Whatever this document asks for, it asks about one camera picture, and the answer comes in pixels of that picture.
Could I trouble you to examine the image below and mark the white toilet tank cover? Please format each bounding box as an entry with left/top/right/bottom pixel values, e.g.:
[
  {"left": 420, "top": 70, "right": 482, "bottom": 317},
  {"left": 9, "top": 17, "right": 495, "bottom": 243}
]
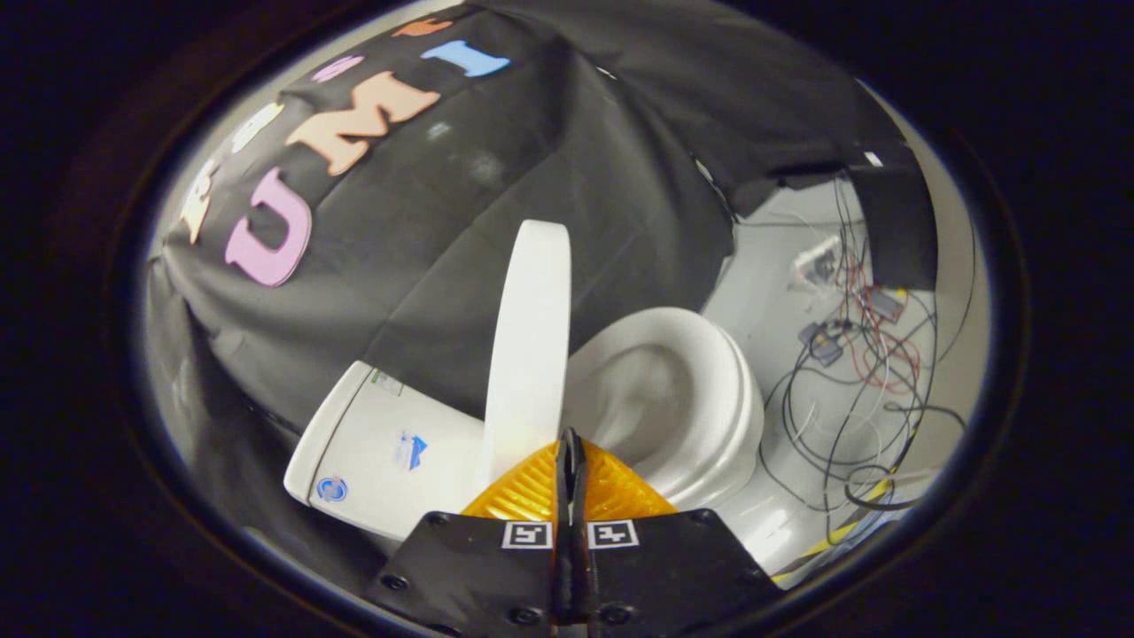
[{"left": 283, "top": 359, "right": 382, "bottom": 508}]

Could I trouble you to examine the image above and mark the black backdrop cloth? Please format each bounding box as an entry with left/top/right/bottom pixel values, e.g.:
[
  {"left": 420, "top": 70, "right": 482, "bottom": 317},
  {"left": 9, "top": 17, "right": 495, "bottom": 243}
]
[{"left": 146, "top": 0, "right": 940, "bottom": 568}]

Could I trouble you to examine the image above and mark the white ceramic toilet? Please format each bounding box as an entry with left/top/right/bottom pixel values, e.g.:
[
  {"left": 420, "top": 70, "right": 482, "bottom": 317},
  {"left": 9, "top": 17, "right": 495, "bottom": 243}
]
[{"left": 283, "top": 306, "right": 767, "bottom": 577}]

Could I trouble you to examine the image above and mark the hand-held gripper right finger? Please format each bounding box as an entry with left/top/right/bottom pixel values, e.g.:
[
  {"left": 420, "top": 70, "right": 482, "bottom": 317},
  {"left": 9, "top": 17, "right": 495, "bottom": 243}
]
[{"left": 567, "top": 430, "right": 785, "bottom": 635}]

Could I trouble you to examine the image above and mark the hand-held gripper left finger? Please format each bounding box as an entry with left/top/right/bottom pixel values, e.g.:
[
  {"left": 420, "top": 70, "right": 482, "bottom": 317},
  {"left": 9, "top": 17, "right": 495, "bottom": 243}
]
[{"left": 368, "top": 430, "right": 577, "bottom": 635}]

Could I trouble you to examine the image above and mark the black box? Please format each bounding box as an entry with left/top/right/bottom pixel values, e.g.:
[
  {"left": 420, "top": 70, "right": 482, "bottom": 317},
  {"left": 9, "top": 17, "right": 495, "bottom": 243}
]
[{"left": 849, "top": 158, "right": 940, "bottom": 292}]

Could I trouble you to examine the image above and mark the tangle of floor cables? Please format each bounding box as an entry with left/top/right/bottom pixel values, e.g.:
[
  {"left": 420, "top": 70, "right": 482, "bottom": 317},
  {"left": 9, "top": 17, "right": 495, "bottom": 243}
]
[{"left": 757, "top": 177, "right": 973, "bottom": 586}]

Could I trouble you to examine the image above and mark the white toilet lid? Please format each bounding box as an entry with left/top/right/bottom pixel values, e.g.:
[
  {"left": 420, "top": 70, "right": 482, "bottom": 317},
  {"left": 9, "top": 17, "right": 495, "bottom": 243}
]
[{"left": 478, "top": 220, "right": 572, "bottom": 484}]

